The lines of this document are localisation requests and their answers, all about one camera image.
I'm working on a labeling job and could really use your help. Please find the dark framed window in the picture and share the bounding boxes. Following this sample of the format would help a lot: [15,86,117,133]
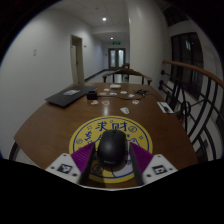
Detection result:
[170,32,205,101]

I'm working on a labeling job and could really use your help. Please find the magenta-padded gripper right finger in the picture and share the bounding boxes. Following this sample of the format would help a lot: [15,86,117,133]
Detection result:
[128,142,178,186]

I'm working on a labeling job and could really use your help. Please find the black railing with wooden handrail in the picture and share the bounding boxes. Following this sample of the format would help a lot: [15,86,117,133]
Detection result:
[158,59,224,163]

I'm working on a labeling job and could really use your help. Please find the thin black cable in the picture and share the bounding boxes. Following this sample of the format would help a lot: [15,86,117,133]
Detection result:
[96,89,158,101]

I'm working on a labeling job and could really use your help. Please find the wooden armchair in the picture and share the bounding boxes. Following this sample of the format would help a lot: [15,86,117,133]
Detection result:
[102,68,153,86]

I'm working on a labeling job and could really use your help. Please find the black computer mouse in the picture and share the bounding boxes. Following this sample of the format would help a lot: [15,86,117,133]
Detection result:
[96,129,128,169]

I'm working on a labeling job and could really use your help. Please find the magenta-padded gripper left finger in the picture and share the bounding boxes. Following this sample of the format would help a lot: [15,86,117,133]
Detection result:
[45,142,97,186]

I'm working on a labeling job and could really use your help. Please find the closed dark laptop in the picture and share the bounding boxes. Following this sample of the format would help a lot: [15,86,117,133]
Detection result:
[44,85,98,108]

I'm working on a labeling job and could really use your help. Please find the small black box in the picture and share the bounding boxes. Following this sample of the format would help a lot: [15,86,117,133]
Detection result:
[86,90,98,101]

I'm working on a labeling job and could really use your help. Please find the glass double door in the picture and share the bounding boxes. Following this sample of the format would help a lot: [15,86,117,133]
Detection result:
[108,47,127,70]

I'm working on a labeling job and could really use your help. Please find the round yellow cartoon mouse pad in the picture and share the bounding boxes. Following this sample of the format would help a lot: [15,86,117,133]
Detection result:
[68,115,154,184]

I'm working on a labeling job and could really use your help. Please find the pale side door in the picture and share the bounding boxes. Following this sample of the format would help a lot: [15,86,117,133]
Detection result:
[70,34,85,84]

